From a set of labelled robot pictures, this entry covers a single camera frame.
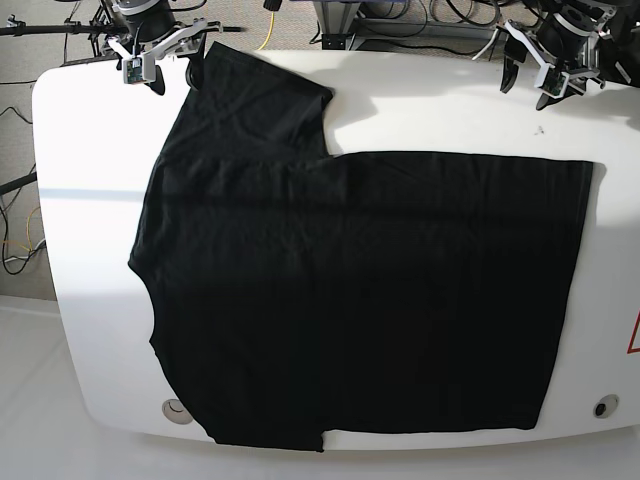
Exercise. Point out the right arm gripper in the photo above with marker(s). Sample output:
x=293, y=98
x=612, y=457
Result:
x=151, y=24

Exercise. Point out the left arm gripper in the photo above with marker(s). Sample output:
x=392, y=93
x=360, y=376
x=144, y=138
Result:
x=564, y=40

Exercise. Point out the black T-shirt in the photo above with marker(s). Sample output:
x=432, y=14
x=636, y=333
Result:
x=393, y=292

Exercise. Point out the black tripod bar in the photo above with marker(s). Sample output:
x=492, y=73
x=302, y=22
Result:
x=111, y=29

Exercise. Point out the red triangle warning sticker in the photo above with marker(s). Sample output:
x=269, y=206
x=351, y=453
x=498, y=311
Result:
x=633, y=346

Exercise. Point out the left table grommet hole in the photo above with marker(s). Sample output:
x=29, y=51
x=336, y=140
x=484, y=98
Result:
x=175, y=412

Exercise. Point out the table grommet hole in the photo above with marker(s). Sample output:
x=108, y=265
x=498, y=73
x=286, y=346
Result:
x=175, y=412
x=606, y=406

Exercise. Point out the right table grommet hole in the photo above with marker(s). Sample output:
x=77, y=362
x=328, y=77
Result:
x=606, y=406

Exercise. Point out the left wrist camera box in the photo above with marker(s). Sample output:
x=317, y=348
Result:
x=552, y=82

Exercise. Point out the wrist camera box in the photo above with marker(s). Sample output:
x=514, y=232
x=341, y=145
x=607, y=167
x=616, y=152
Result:
x=137, y=70
x=552, y=82

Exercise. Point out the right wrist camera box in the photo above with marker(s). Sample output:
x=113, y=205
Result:
x=137, y=70

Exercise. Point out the grey aluminium frame post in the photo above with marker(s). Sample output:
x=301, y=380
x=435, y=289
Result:
x=334, y=24

